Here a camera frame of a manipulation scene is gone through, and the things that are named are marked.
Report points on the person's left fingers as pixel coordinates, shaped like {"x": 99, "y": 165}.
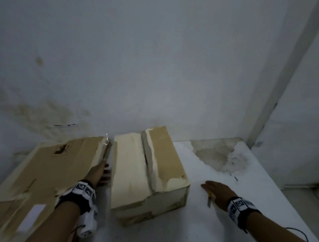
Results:
{"x": 104, "y": 175}

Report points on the person's left forearm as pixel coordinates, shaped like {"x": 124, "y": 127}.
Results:
{"x": 54, "y": 224}

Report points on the large brown cardboard box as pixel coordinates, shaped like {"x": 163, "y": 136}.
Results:
{"x": 49, "y": 164}

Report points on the white wall pipe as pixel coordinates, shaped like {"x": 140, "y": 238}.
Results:
{"x": 301, "y": 186}

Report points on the small torn cardboard box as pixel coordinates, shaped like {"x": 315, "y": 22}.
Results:
{"x": 134, "y": 174}

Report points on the person's right fingers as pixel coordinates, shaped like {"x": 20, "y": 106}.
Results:
{"x": 208, "y": 185}

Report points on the person's right forearm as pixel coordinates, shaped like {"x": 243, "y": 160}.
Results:
{"x": 269, "y": 229}

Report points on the yellow grey utility knife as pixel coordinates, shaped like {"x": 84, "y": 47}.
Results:
{"x": 209, "y": 201}

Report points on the person's right hand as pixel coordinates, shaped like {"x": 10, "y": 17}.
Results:
{"x": 220, "y": 194}

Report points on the black marker wristband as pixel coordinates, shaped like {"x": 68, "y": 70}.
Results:
{"x": 79, "y": 197}
{"x": 240, "y": 208}

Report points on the person's left hand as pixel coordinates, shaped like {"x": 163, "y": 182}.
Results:
{"x": 96, "y": 174}

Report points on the white wrist camera unit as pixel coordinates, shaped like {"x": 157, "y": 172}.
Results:
{"x": 87, "y": 222}

